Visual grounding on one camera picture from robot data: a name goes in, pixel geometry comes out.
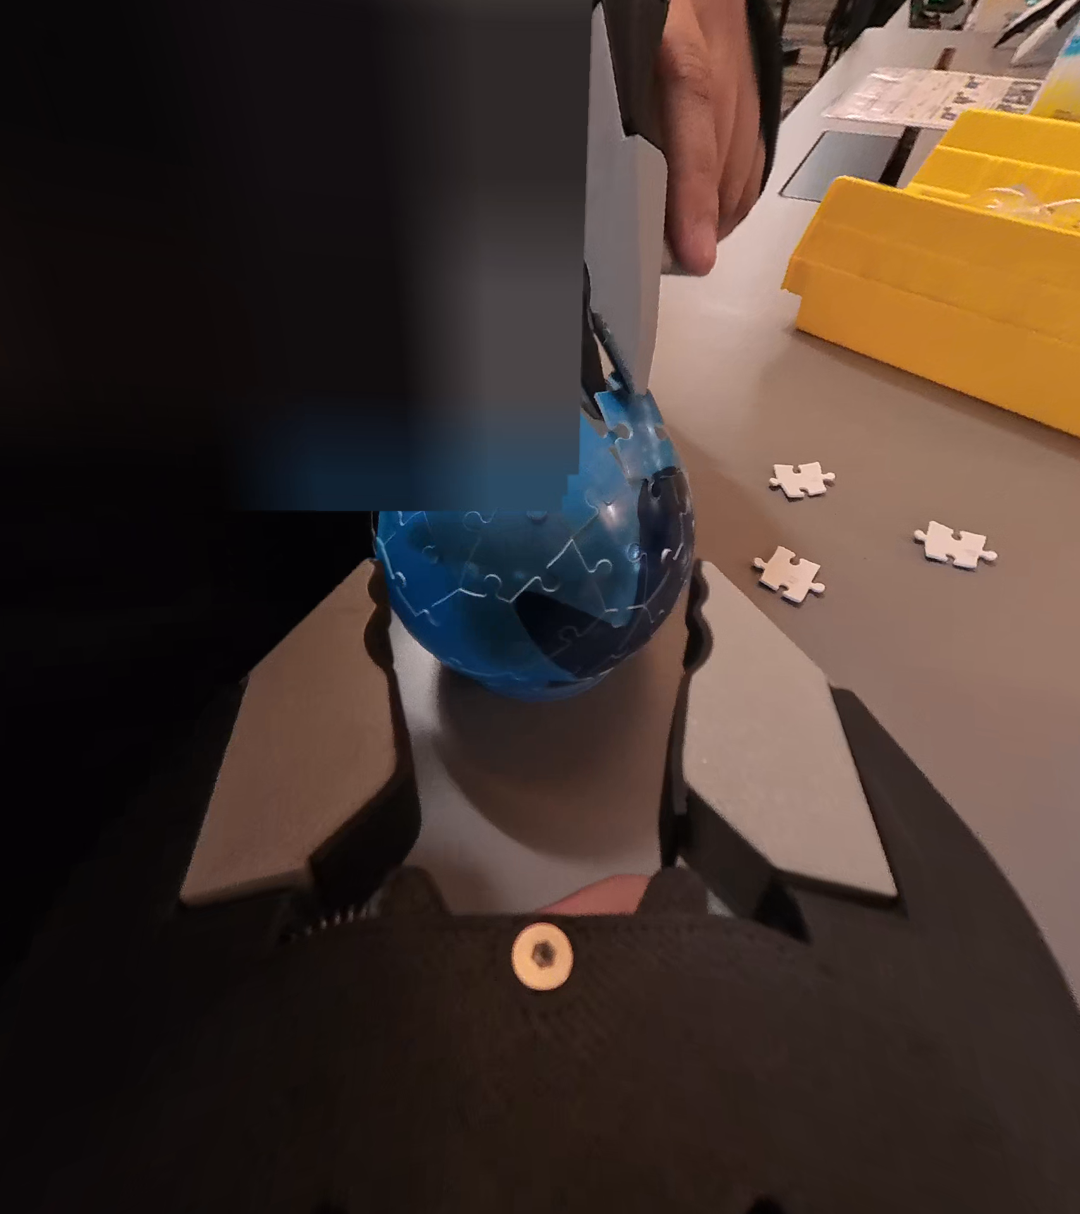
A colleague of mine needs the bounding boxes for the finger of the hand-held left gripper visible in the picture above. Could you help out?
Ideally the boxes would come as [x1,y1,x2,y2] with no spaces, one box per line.
[585,8,669,396]

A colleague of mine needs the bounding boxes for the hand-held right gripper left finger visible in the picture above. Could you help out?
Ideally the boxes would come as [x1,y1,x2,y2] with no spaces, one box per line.
[180,558,423,911]

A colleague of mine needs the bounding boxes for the leaflet in plastic sleeve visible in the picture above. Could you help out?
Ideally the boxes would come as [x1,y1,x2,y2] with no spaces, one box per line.
[822,68,1043,129]

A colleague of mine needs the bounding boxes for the blue puzzle ball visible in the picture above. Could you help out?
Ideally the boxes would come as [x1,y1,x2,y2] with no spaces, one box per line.
[373,374,697,703]

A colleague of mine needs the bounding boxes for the yellow plastic bin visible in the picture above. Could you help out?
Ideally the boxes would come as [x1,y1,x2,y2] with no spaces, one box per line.
[781,107,1080,464]

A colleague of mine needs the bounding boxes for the person's left hand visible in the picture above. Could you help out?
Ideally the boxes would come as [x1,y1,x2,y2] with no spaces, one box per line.
[658,0,770,278]

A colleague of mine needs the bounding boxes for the white desk lamp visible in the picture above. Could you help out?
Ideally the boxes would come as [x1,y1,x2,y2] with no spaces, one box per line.
[995,0,1080,48]

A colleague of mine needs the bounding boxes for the clear plastic bag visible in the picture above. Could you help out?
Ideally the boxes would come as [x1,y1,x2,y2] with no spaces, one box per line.
[962,184,1080,240]

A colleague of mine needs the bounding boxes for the grey table hatch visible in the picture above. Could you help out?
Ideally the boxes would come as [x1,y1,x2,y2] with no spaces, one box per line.
[776,127,916,201]

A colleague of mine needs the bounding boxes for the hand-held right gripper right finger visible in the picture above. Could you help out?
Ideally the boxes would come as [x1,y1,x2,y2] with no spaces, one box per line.
[658,560,899,905]

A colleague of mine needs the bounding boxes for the white puzzle piece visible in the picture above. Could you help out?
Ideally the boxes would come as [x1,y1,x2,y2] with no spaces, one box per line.
[767,460,837,503]
[752,545,826,606]
[912,521,999,572]

